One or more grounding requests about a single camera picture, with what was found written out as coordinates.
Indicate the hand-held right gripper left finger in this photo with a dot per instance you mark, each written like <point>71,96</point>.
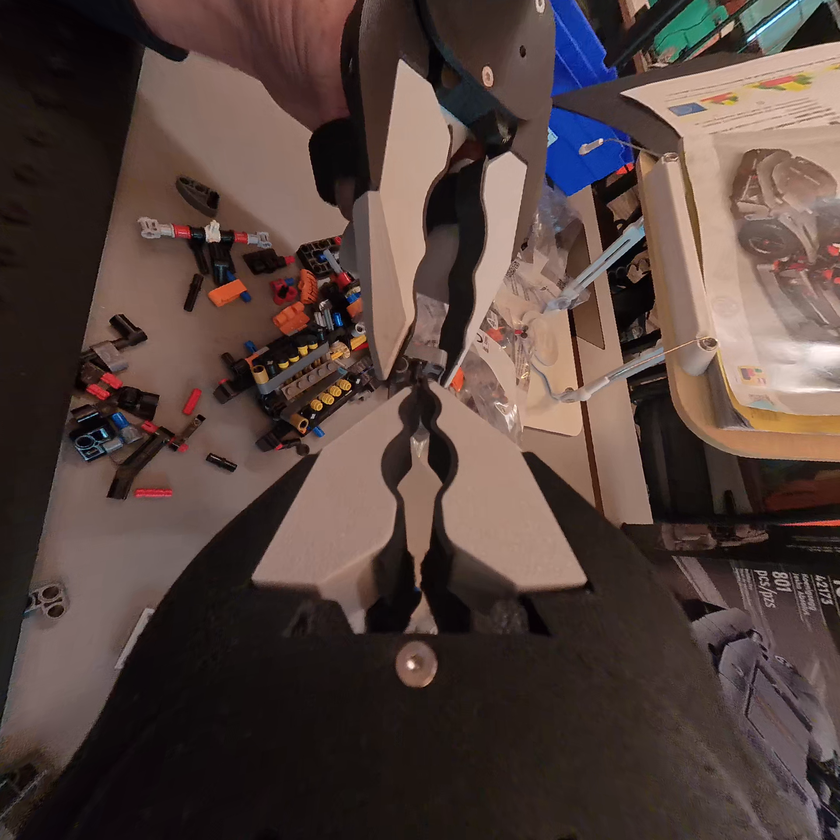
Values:
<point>328,525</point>

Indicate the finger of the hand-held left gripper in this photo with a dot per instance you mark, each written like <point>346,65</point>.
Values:
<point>502,216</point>
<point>394,229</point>

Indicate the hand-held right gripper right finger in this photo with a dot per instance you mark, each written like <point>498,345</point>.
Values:
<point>512,525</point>

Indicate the partly built lego engine block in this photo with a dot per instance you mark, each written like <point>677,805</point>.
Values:
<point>308,387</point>

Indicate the pile of lego pieces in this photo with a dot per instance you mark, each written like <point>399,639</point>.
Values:
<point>226,295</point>

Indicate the person's left forearm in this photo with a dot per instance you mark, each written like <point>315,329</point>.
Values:
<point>131,26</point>

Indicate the grey red lego axle assembly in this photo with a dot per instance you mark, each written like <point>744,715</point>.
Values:
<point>210,233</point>

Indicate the lego instruction booklet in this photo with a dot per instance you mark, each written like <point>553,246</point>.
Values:
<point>774,197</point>

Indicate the light grey lego connector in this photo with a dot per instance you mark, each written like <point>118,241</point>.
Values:
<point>47,598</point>

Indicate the person's left hand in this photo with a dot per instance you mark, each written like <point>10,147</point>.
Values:
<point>262,39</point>

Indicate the clear bag with warning print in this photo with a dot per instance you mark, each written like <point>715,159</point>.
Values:
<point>531,282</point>

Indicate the blue plastic bin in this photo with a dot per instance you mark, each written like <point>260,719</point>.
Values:
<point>577,131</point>

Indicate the black perforated board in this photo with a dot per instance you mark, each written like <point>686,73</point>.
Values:
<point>52,262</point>

